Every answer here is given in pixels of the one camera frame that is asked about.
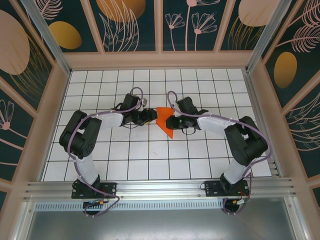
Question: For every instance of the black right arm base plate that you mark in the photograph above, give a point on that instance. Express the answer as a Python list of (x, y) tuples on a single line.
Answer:
[(212, 188)]

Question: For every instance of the yellow power connector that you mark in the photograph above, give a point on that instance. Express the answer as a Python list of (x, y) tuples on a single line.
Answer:
[(101, 202), (236, 201)]

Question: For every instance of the aluminium side rail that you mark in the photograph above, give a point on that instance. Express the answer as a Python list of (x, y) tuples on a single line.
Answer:
[(255, 100)]

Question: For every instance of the orange paper sheet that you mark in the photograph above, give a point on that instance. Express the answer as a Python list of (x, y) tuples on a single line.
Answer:
[(162, 120)]

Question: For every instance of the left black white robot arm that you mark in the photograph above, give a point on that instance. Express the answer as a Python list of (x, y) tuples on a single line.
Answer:
[(86, 167)]

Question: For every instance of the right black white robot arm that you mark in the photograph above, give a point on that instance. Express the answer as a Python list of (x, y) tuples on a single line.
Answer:
[(232, 175)]

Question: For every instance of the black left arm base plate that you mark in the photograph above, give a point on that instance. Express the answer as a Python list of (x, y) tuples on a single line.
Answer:
[(110, 188)]

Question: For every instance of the grey metal sheet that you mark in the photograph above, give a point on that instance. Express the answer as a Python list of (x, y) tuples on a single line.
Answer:
[(160, 225)]

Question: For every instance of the aluminium mounting rail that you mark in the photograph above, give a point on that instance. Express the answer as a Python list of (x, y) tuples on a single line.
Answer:
[(160, 187)]

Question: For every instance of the aluminium frame post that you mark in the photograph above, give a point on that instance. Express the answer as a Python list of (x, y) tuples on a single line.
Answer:
[(47, 35), (265, 35)]

